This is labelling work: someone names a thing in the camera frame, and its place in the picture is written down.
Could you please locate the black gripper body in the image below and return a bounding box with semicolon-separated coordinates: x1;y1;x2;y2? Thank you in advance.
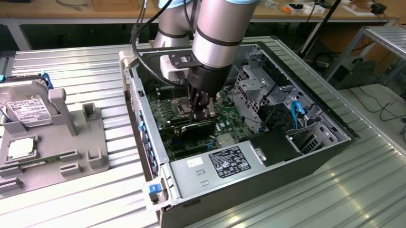
186;64;232;96

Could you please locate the black graphics card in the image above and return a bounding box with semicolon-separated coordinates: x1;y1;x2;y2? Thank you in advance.
178;119;218;143

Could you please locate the CPU socket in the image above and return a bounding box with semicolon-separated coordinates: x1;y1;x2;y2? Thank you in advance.
172;98;195;116

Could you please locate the green motherboard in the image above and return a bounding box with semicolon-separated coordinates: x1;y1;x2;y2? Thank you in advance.
147;79;246;162

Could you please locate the silver chipset heatsink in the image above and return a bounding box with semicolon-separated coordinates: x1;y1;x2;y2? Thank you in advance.
216;133;239;146

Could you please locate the silver metal disk bay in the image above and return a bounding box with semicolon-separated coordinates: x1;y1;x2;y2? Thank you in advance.
232;64;306;133

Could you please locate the black expansion slot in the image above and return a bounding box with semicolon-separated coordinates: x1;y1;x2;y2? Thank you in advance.
174;146;212;160

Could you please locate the black plastic shroud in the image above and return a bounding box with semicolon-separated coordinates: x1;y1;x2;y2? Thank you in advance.
239;130;304;167

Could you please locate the grey power supply unit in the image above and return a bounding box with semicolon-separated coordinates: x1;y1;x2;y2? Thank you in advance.
168;140;271;200

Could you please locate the long wooden desk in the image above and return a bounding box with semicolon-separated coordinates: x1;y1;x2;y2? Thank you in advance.
0;0;401;24

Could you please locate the black open PC case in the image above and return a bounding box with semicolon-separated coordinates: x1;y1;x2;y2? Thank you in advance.
119;41;361;228

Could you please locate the white and orange box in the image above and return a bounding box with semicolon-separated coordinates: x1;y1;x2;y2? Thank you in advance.
279;3;326;15

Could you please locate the black stand pole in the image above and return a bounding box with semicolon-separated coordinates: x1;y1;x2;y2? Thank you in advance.
303;0;343;54

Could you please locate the black floor box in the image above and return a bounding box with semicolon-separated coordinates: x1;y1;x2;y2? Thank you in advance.
330;58;377;90

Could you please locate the grey parts rack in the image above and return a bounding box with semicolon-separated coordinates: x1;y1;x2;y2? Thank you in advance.
0;87;111;199

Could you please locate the silver hard disk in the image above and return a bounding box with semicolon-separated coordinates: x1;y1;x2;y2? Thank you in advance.
0;79;60;128

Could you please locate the white paper stack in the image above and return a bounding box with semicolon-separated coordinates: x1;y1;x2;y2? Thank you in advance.
341;3;375;17

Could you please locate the silver CPU chip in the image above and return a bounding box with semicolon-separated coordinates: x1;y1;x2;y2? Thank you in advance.
7;139;37;160

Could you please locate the black power adapter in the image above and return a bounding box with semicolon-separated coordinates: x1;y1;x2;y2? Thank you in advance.
370;2;386;14

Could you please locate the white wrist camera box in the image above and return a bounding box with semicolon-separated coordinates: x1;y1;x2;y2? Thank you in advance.
159;53;204;83

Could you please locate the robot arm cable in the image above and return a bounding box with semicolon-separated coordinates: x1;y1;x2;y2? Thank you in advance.
131;0;188;88

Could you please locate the blue disk wire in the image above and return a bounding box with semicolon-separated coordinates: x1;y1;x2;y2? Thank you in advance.
290;99;307;130

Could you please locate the blue disk bracket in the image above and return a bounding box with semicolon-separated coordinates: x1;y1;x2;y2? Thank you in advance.
0;70;51;90

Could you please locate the black table cable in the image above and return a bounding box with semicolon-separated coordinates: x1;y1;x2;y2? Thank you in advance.
358;87;406;122

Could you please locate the metal frame side table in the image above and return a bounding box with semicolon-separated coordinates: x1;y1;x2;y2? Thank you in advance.
323;25;406;83

